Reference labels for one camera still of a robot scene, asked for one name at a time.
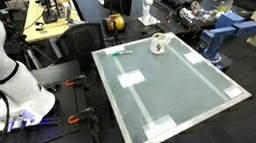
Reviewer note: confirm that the black mesh office chair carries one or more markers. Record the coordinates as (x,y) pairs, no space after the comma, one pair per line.
(80,43)

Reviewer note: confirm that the light wooden desk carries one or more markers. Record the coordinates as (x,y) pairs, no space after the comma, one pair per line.
(44,27)

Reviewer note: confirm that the black perforated mounting board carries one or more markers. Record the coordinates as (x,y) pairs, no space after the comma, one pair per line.
(62,104)

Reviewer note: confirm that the metallic motor mechanism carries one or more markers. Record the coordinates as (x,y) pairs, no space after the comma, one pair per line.
(190,13)

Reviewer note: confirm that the white ceramic mug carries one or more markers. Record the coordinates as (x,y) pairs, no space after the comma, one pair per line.
(158,44)

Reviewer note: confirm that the black camera tripod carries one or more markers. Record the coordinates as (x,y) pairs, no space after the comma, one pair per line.
(29,50)

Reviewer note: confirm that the black flat monitor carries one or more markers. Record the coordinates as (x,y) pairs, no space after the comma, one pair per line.
(126,1)

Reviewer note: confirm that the green capped marker pen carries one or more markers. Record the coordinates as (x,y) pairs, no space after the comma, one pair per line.
(122,52)

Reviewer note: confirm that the white tape patch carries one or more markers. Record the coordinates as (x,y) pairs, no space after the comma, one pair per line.
(115,49)

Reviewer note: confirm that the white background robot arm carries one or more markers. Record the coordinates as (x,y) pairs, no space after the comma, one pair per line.
(145,1)

